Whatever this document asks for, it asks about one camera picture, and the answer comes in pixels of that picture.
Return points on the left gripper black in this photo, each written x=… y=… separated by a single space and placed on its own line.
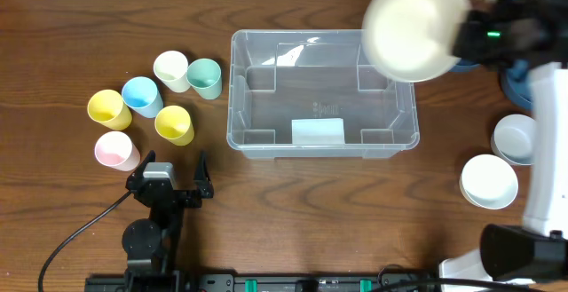
x=176 y=193

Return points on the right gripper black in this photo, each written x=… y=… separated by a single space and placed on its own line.
x=469 y=35

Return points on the dark blue bowl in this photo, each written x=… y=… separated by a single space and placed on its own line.
x=464 y=66
x=515 y=84

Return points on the light grey small bowl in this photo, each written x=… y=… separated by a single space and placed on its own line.
x=513 y=139

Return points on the beige large bowl top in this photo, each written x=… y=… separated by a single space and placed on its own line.
x=411 y=41

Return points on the white small bowl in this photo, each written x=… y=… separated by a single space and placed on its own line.
x=488 y=182

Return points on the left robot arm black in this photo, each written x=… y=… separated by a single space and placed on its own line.
x=151 y=243

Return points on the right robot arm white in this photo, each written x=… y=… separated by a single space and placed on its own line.
x=537 y=249

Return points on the yellow cup near bin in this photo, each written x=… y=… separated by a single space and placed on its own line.
x=175 y=124

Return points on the pink plastic cup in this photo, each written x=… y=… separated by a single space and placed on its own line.
x=116 y=150

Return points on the blue plastic cup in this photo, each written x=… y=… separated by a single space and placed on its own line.
x=142 y=95

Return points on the yellow cup far left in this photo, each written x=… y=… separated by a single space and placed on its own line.
x=108 y=108

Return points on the green plastic cup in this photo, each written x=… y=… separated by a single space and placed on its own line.
x=205 y=76

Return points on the cream plastic cup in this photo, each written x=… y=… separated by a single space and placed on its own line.
x=171 y=67

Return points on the clear plastic storage bin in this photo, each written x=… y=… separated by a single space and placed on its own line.
x=277 y=76

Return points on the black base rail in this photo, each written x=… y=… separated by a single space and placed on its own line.
x=230 y=283

